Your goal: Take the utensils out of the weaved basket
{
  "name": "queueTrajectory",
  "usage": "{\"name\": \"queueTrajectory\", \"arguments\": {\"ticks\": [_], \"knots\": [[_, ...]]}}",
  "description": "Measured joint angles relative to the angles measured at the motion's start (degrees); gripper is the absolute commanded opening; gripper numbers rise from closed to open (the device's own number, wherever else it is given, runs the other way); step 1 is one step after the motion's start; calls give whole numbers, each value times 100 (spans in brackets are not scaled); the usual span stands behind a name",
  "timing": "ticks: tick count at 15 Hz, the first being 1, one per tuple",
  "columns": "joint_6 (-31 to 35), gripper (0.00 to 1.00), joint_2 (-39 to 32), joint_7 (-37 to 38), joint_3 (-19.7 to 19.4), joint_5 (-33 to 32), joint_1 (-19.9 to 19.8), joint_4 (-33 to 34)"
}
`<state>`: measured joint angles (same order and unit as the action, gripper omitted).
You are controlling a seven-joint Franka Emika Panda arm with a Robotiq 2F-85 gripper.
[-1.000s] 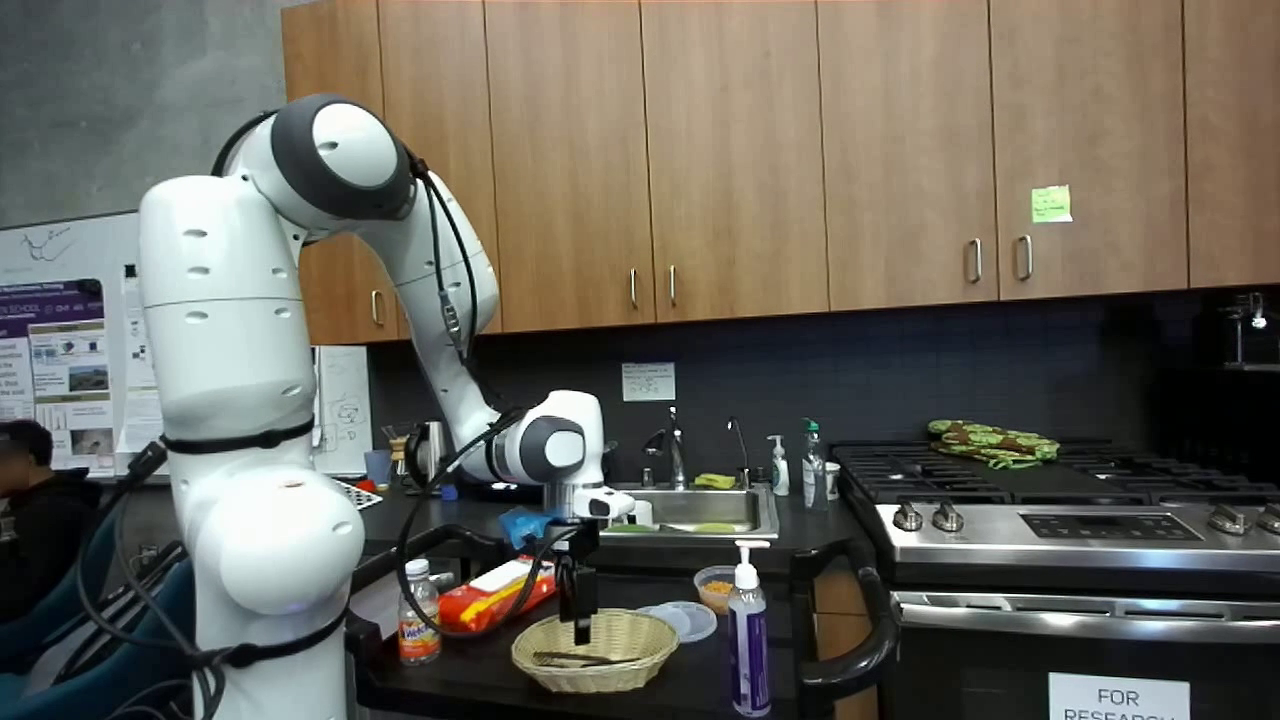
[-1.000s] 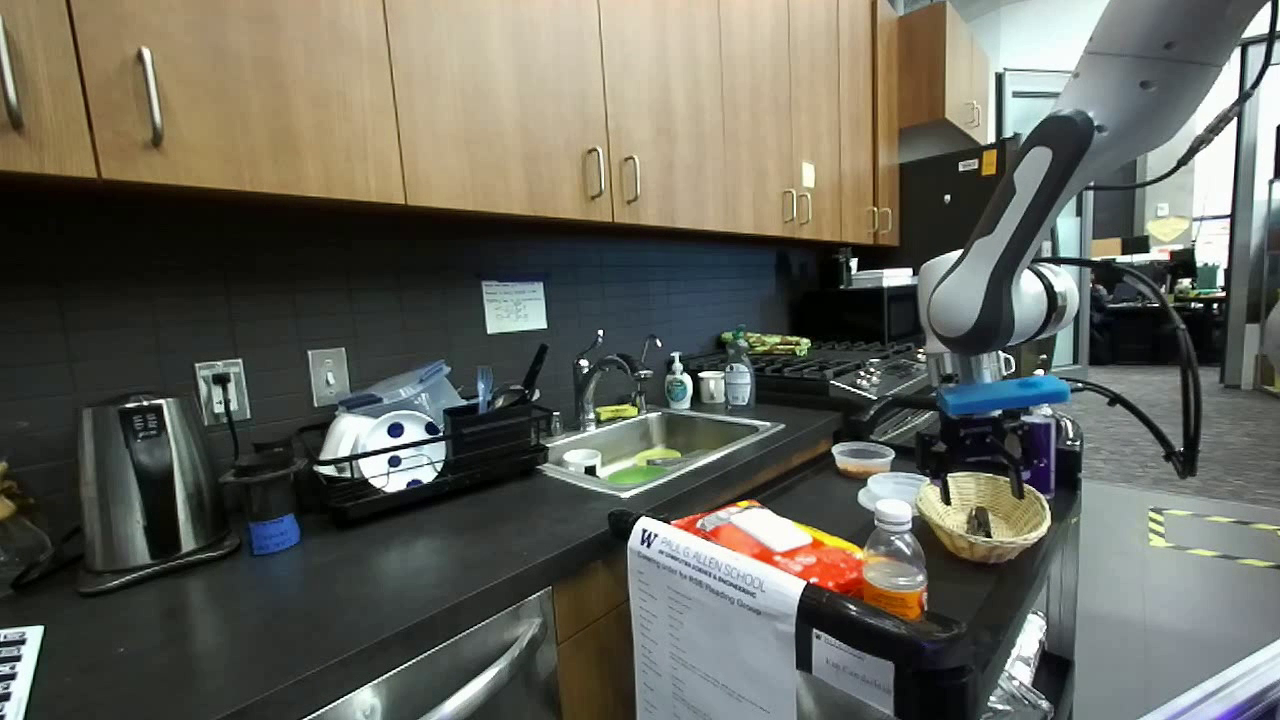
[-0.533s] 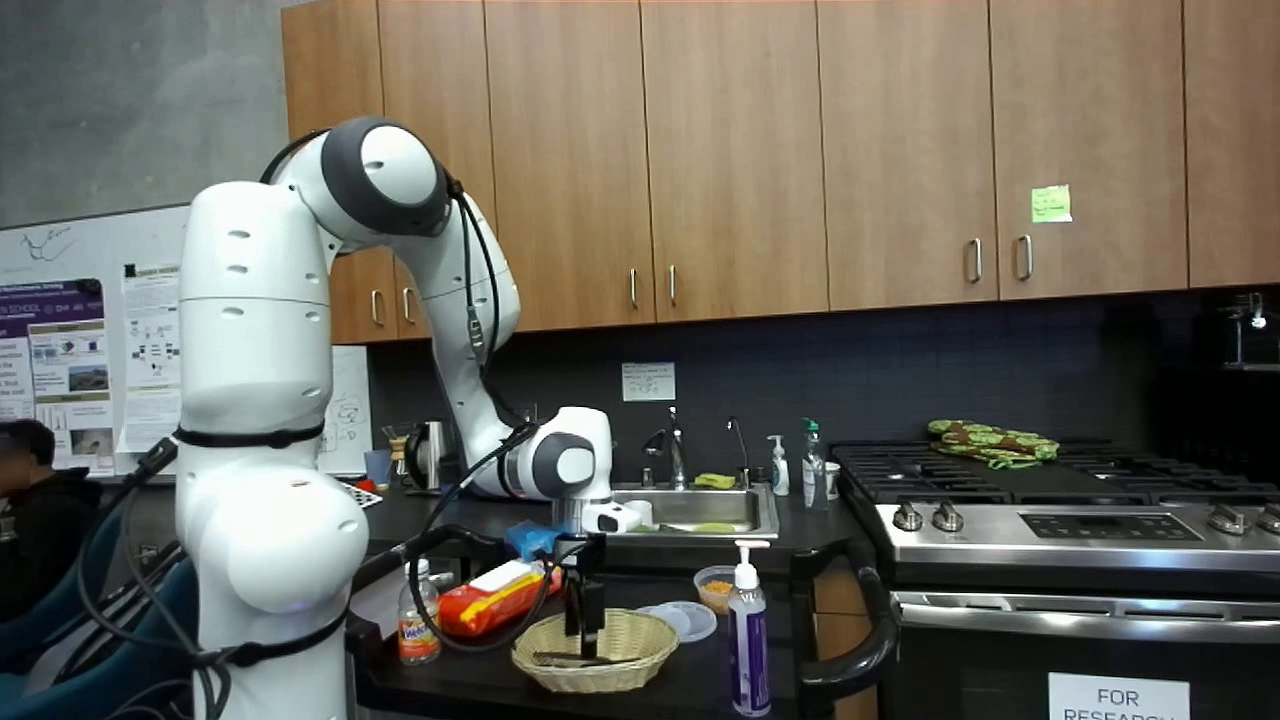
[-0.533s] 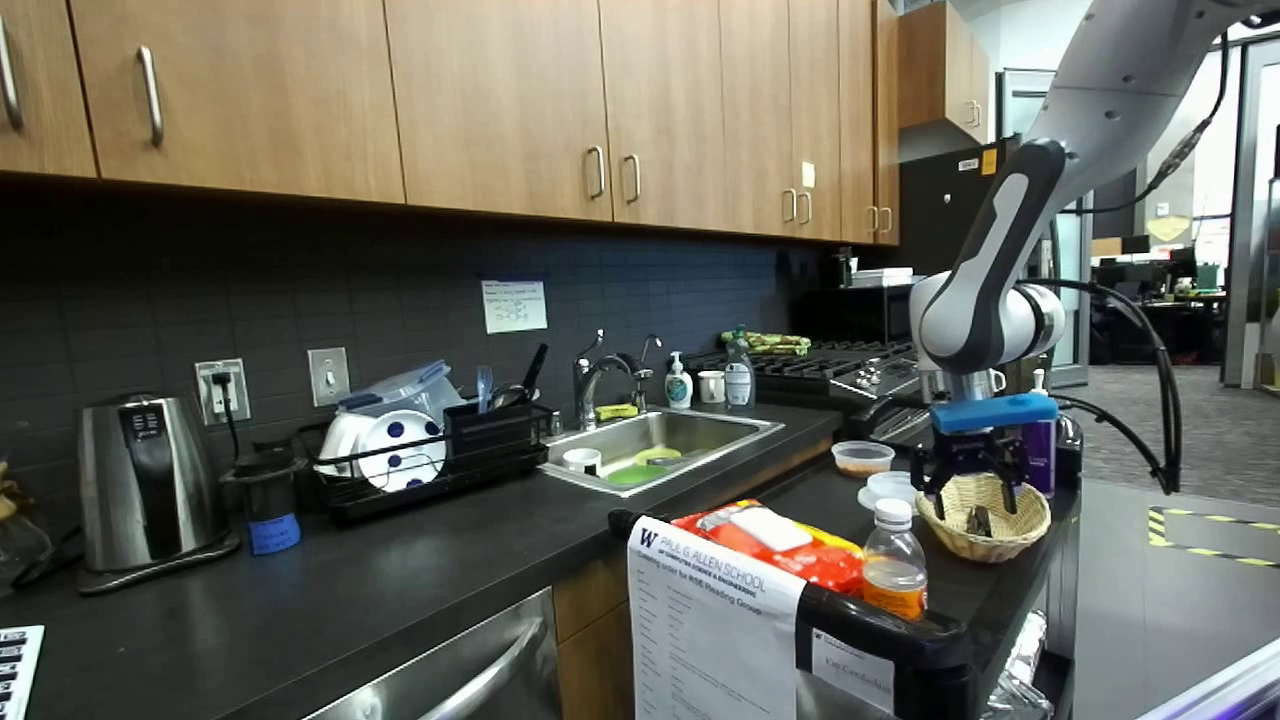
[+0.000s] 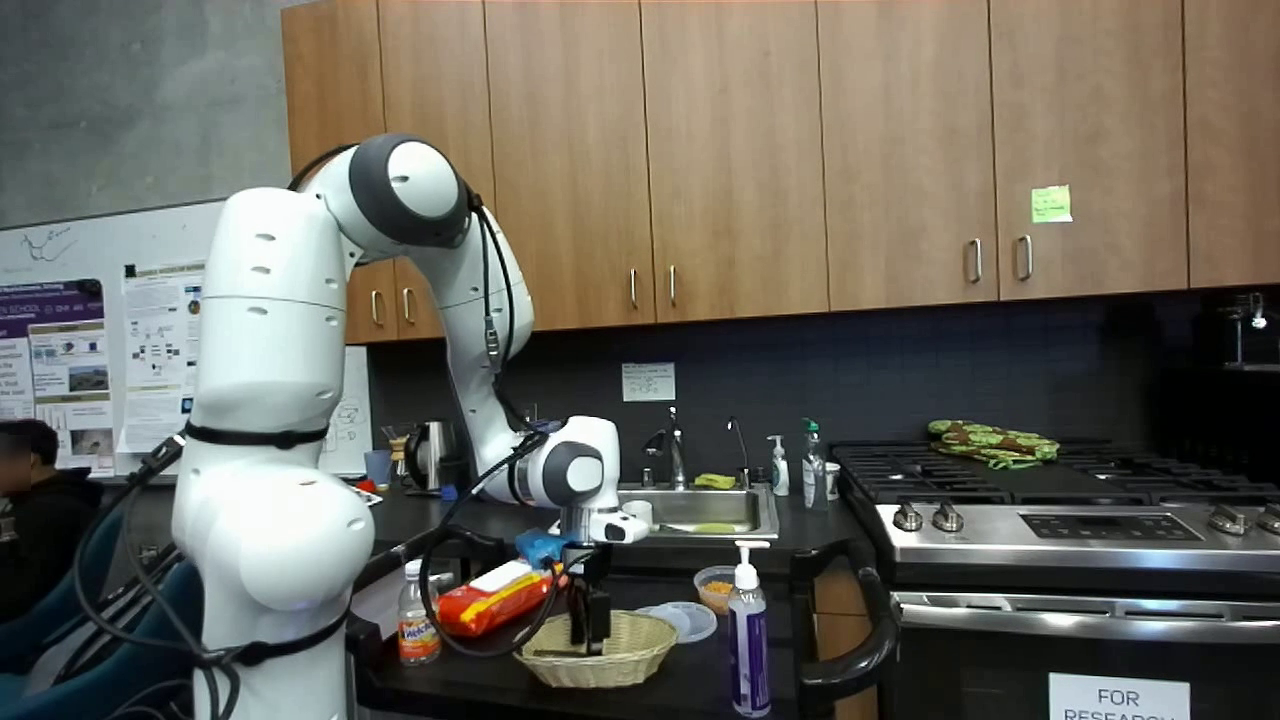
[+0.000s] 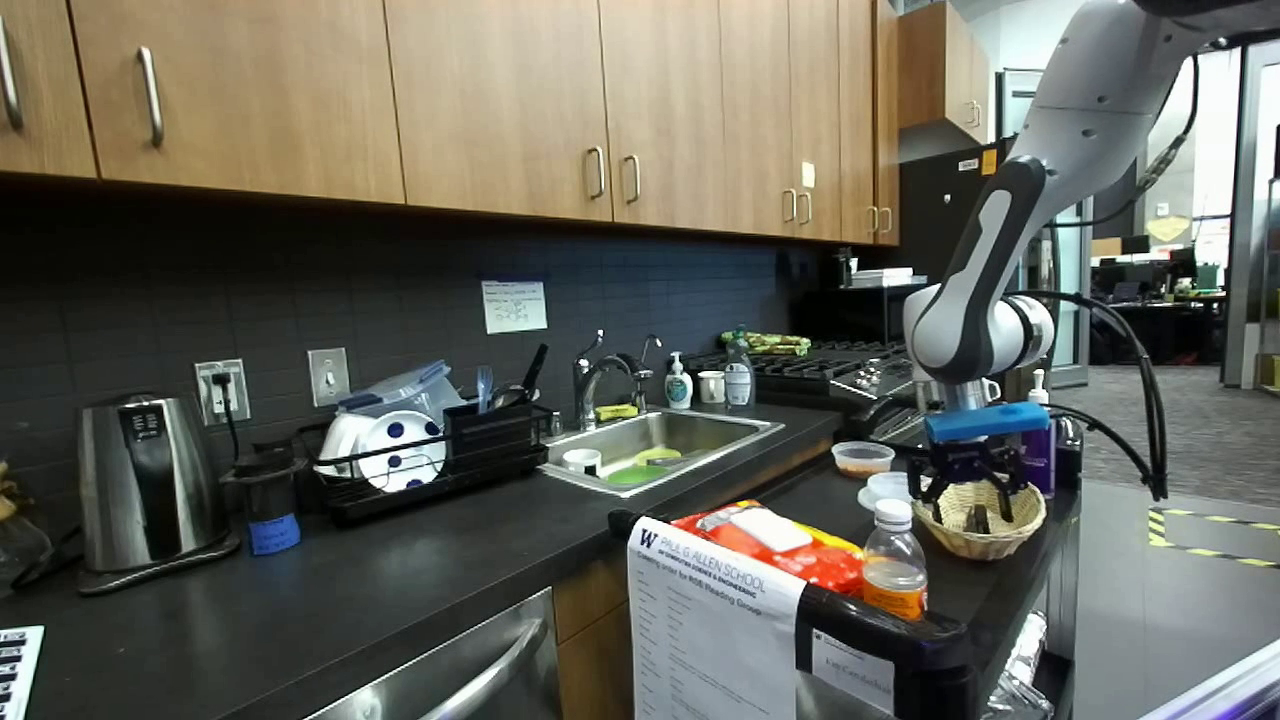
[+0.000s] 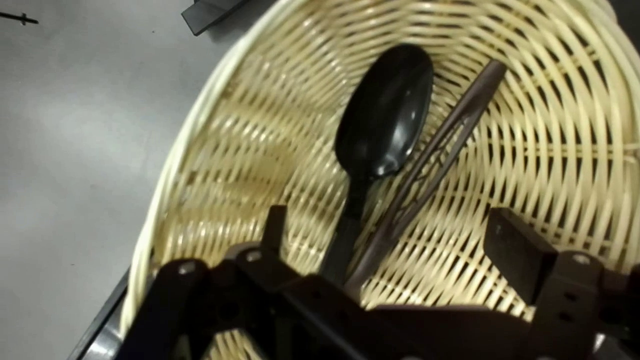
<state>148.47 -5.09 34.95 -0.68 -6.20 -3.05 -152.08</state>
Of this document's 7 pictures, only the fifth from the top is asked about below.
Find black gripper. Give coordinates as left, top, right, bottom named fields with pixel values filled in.
left=566, top=542, right=621, bottom=661

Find woven wicker basket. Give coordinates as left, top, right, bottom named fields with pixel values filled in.
left=513, top=605, right=683, bottom=694

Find clear plastic lid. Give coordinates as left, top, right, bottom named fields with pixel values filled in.
left=635, top=597, right=720, bottom=647

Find orange snack package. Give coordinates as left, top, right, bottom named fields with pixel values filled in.
left=437, top=557, right=572, bottom=640

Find small bowl with food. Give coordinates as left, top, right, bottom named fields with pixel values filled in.
left=689, top=561, right=739, bottom=616

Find purple pump soap bottle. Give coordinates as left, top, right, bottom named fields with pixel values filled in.
left=728, top=537, right=775, bottom=720

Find stainless steel sink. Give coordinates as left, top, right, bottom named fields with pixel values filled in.
left=614, top=481, right=783, bottom=546

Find chrome sink faucet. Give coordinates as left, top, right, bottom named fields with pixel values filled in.
left=641, top=403, right=692, bottom=497

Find white printed paper sheet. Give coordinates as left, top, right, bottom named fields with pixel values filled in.
left=350, top=564, right=407, bottom=645

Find white soap dispenser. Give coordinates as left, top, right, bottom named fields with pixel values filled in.
left=766, top=431, right=798, bottom=499

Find white paper backsplash sign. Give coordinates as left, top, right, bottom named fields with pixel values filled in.
left=621, top=361, right=682, bottom=407

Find clear spray bottle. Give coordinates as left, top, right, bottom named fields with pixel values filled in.
left=800, top=415, right=832, bottom=514

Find green patterned cloth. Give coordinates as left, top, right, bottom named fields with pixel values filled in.
left=924, top=415, right=1066, bottom=477

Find blue office chair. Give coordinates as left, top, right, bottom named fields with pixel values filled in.
left=0, top=514, right=212, bottom=720

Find stainless steel gas stove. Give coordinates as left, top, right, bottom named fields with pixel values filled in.
left=832, top=437, right=1280, bottom=720

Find white diagram poster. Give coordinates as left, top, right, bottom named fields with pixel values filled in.
left=115, top=262, right=212, bottom=455

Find white stove research sign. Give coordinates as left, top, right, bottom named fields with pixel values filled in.
left=1046, top=669, right=1195, bottom=720

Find seated person dark clothes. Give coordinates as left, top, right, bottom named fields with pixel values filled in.
left=0, top=415, right=105, bottom=624

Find purple research poster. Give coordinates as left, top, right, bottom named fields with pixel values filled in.
left=0, top=278, right=112, bottom=472

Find green sticky note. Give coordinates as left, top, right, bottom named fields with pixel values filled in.
left=1030, top=182, right=1076, bottom=229

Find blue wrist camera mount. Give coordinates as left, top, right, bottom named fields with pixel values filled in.
left=518, top=530, right=579, bottom=568

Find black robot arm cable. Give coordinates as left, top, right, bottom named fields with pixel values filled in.
left=415, top=191, right=592, bottom=661

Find black base cable bundle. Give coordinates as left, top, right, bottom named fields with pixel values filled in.
left=71, top=437, right=249, bottom=720

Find wooden wall cabinets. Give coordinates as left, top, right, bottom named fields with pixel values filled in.
left=276, top=0, right=1280, bottom=348

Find dark wall fixture with bulb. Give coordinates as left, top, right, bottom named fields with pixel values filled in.
left=1222, top=286, right=1280, bottom=378

